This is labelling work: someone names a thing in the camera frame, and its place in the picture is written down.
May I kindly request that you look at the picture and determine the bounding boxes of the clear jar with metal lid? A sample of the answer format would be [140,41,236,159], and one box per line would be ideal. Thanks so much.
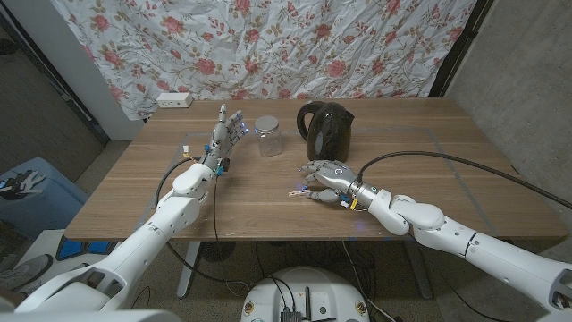
[254,115,283,158]

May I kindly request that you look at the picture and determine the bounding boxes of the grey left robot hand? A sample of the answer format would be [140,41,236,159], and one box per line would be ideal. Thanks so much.
[199,103,250,176]

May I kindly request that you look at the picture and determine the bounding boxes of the white robot mobile base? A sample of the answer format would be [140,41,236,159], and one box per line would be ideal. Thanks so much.
[240,267,371,322]

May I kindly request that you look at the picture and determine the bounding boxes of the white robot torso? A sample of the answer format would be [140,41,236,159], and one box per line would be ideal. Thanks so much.
[0,308,182,322]

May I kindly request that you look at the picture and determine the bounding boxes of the white board with blue patches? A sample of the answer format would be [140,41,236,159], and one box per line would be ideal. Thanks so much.
[17,228,122,272]

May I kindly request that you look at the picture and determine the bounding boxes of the blue storage bin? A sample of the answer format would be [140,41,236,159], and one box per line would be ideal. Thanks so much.
[0,156,89,241]

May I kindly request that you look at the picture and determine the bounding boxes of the white power strip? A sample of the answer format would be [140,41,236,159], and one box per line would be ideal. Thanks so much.
[156,91,194,109]

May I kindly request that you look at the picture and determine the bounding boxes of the black and white gloves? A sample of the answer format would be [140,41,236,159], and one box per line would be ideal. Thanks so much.
[0,169,46,201]

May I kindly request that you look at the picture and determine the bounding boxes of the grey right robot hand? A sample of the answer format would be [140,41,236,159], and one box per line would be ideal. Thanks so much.
[298,159,381,211]

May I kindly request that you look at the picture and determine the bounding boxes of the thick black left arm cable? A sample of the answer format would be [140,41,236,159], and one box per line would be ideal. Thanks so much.
[155,156,251,292]

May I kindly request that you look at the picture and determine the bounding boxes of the black round fan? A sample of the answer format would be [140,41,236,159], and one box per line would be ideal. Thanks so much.
[199,241,237,263]

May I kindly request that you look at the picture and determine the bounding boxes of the grey table leg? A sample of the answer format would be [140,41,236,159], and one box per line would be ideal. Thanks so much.
[401,240,433,300]

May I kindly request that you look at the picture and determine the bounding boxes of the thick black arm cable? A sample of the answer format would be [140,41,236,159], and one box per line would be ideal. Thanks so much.
[356,150,572,210]
[155,156,251,292]

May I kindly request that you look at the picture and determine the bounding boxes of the black electric kettle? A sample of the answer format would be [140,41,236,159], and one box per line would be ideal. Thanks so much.
[296,100,356,164]

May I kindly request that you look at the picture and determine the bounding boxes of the thin black left hand cable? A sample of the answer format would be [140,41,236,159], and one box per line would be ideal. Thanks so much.
[212,173,222,242]

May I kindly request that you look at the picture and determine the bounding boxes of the black backdrop stand pole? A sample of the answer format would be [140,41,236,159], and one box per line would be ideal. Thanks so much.
[428,0,495,98]

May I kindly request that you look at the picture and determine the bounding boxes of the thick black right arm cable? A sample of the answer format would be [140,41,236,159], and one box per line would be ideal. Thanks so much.
[356,150,572,210]

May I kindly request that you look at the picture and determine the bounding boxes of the floral backdrop sheet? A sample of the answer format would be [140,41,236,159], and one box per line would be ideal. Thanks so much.
[48,0,478,121]

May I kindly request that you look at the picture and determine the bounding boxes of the white table leg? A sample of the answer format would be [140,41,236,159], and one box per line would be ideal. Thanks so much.
[176,240,202,299]

